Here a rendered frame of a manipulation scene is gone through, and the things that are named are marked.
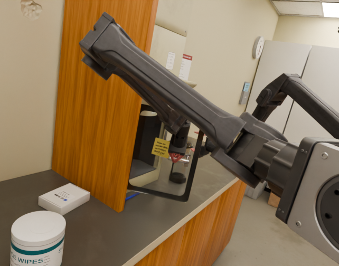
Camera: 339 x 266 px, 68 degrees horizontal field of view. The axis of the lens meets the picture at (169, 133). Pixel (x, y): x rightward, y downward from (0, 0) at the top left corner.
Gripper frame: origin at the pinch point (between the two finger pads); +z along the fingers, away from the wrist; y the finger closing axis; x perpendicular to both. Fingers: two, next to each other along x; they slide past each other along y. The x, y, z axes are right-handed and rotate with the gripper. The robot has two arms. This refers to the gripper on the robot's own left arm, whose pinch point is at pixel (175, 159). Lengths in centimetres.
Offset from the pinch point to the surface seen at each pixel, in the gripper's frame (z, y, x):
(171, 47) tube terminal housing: -31, -39, -12
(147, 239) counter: 15.6, 28.3, -4.0
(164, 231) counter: 18.5, 21.9, 1.8
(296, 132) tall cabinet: 124, -226, 162
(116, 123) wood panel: -11.0, -1.8, -25.5
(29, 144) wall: 15, -4, -69
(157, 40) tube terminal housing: -36, -30, -18
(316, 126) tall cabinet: 105, -224, 180
